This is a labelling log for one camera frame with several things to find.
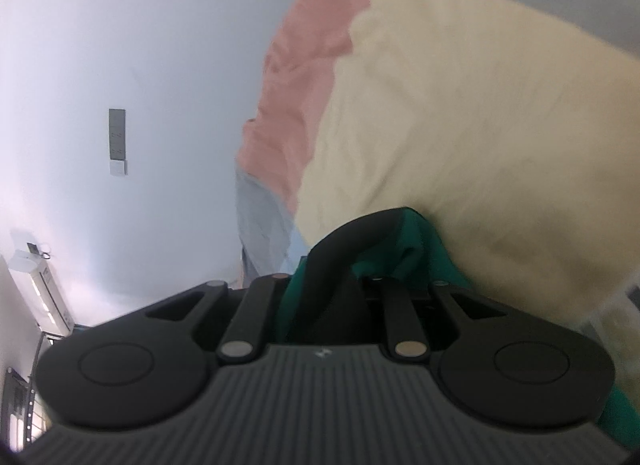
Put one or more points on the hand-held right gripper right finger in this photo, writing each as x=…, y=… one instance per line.
x=400, y=320

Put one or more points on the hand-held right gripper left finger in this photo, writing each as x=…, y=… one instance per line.
x=260, y=305

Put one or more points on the green sweatshirt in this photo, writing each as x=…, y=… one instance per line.
x=425, y=250

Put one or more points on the white air conditioner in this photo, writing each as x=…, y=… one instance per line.
x=42, y=280

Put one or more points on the black metal rack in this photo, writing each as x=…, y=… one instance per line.
x=20, y=395

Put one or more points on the grey and white switch panel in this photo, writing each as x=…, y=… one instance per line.
x=118, y=140

